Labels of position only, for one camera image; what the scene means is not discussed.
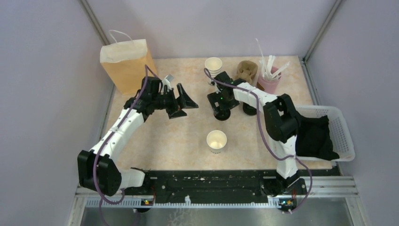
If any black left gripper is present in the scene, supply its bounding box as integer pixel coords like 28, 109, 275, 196
152, 83, 198, 119

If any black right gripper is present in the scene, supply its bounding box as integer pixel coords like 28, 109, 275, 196
207, 89, 239, 115

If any white paper cup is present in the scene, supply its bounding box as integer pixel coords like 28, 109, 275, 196
206, 130, 227, 154

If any black plastic cup lid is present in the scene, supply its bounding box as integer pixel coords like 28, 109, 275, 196
214, 109, 231, 121

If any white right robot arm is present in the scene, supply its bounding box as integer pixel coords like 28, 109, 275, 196
204, 69, 301, 196

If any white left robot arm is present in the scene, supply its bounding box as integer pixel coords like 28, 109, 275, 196
77, 75, 199, 196

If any stack of black lids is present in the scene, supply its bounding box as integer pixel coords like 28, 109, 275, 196
243, 103, 257, 116

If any stack of white paper cups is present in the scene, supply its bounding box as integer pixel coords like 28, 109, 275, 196
204, 57, 223, 78

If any brown cardboard cup carrier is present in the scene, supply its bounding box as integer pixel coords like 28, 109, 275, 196
234, 60, 258, 84

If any pink straw holder cup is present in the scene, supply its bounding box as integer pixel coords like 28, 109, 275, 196
256, 71, 282, 94

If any brown paper bag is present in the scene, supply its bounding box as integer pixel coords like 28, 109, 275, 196
100, 30, 158, 95

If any black cloth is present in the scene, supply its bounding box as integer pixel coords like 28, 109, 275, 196
295, 115, 339, 161

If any white plastic basket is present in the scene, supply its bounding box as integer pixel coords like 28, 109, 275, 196
295, 105, 355, 162

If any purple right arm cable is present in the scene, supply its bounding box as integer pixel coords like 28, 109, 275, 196
204, 68, 313, 214

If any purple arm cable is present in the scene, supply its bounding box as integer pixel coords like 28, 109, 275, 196
93, 65, 161, 226
204, 68, 313, 214

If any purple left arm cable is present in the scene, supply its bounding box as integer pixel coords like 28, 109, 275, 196
93, 65, 161, 226

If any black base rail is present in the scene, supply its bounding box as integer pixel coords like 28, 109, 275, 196
124, 170, 308, 204

